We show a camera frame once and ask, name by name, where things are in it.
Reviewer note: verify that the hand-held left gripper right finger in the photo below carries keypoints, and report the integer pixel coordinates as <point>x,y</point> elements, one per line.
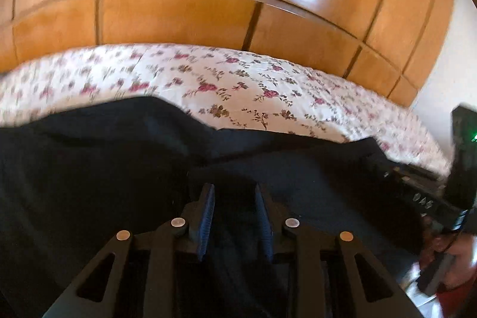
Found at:
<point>264,225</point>

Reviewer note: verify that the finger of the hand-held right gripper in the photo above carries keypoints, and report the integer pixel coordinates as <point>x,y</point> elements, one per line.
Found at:
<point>387,172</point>

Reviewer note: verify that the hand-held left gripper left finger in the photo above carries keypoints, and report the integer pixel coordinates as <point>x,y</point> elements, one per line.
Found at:
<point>205,225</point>

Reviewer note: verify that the black embroidered pants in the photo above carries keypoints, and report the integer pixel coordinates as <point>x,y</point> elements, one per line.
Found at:
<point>111,169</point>

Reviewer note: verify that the person's right hand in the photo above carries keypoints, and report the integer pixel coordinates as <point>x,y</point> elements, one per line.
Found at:
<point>465,258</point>

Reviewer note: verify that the person's red clothing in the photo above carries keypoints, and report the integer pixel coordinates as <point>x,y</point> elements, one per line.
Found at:
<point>458,297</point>

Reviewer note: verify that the floral bedspread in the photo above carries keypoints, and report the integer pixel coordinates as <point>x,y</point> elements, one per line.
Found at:
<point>231,79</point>

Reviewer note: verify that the wooden wardrobe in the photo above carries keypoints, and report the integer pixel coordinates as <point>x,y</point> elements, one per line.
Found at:
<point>179,16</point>

